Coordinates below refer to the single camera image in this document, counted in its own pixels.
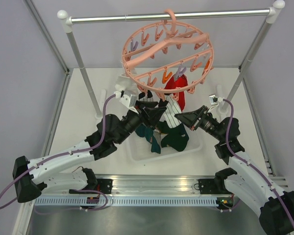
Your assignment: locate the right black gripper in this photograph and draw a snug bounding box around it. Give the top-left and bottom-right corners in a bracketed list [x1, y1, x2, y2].
[174, 105, 224, 141]

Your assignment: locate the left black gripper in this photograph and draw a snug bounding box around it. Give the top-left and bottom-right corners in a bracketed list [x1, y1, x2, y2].
[116, 100, 167, 144]

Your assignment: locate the teal sock front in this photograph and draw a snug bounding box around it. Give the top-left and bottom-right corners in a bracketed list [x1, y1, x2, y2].
[135, 124, 161, 154]

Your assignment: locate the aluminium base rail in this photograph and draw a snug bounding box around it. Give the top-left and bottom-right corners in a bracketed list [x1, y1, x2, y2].
[97, 174, 221, 197]

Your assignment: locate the red sock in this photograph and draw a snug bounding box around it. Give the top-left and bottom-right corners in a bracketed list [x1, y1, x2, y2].
[164, 74, 188, 111]

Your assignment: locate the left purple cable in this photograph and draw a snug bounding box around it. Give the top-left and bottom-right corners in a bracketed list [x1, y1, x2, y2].
[0, 94, 118, 216]

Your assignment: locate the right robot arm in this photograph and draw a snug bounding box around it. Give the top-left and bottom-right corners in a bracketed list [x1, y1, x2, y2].
[175, 106, 294, 235]

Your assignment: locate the purple clothes peg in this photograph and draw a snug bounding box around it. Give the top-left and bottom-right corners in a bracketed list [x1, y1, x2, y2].
[174, 64, 187, 79]
[130, 40, 139, 52]

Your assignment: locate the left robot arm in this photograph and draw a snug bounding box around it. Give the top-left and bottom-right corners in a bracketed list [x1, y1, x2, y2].
[12, 101, 166, 203]

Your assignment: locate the teal reindeer sock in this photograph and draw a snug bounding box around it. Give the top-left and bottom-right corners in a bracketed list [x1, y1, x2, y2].
[161, 124, 189, 152]

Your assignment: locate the metal clothes rack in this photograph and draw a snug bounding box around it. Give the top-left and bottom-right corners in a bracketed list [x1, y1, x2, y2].
[57, 0, 285, 118]

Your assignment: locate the black white striped sock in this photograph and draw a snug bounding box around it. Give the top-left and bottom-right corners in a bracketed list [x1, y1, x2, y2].
[139, 91, 182, 129]

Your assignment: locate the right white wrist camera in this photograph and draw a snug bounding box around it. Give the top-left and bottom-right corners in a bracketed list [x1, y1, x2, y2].
[208, 94, 223, 112]

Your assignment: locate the green patterned sock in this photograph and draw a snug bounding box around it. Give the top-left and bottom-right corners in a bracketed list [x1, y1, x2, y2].
[156, 121, 170, 134]

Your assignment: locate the pink round clip hanger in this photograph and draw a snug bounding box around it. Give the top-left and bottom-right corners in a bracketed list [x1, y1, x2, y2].
[121, 19, 214, 101]

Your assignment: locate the white slotted cable duct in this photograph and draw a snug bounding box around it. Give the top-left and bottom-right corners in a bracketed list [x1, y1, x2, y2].
[35, 196, 218, 207]

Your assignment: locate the orange clothes peg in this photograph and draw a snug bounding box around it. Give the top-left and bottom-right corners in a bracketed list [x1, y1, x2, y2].
[162, 70, 172, 84]

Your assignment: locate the white plastic basket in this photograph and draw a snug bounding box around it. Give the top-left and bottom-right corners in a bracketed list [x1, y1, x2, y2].
[125, 126, 203, 163]

